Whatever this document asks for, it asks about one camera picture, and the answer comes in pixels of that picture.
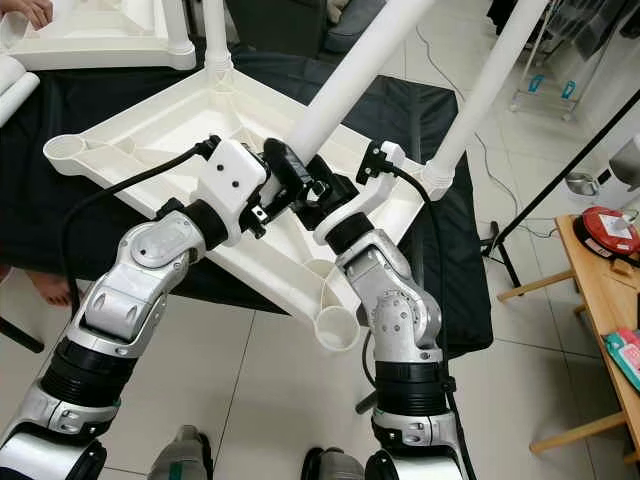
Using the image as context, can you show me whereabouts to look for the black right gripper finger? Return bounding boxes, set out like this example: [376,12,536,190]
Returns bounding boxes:
[262,138,316,203]

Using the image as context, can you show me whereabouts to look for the wooden side table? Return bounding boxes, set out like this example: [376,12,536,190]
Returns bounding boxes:
[500,212,640,456]

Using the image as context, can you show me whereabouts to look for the dark hanging clothes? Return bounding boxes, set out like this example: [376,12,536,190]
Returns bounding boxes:
[485,0,640,56]

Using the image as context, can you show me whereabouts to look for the grey right robot foot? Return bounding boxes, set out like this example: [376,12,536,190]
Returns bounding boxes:
[300,448,371,480]

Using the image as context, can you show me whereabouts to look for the white ribbed plastic table top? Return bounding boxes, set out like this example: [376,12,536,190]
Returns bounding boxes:
[0,0,196,71]
[43,70,456,353]

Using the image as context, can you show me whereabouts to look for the person's bare foot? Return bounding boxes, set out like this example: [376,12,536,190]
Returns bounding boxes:
[45,270,83,306]

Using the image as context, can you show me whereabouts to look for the grey left robot foot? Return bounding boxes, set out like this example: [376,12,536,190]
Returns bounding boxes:
[148,425,213,480]

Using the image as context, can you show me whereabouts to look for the dark grey armchair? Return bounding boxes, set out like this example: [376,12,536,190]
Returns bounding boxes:
[225,0,361,59]

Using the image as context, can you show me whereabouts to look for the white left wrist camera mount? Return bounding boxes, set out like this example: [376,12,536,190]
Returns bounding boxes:
[198,138,269,236]

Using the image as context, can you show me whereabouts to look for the white grey appliance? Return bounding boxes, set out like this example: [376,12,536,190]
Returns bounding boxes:
[608,135,640,206]

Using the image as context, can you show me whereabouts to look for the person's bare hand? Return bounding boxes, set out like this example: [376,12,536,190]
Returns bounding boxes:
[15,0,56,31]

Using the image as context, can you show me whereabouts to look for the grey robot foot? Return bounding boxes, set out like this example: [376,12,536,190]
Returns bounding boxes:
[300,448,371,480]
[148,425,213,480]

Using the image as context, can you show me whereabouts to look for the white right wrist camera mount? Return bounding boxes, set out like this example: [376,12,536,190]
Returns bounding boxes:
[313,140,409,249]

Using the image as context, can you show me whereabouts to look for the black metal table leg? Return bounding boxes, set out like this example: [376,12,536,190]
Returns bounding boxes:
[0,318,46,353]
[355,390,381,416]

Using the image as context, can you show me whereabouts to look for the white wire rack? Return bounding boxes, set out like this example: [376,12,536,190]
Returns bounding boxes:
[508,0,601,121]

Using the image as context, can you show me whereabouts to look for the black table cloth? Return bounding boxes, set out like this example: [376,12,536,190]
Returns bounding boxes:
[0,50,496,356]

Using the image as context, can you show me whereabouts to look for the black tripod stand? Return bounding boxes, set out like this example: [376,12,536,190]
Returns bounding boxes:
[485,85,640,291]

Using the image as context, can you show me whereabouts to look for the teal pink box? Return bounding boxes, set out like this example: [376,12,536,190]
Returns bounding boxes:
[602,325,640,391]

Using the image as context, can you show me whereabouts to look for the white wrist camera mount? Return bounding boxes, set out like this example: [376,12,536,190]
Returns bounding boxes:
[198,138,269,236]
[313,140,409,249]

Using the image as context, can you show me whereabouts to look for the small metal bowl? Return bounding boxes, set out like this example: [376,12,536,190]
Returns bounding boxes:
[563,172,603,197]

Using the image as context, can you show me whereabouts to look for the red round device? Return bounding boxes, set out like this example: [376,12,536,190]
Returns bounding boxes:
[570,205,640,259]

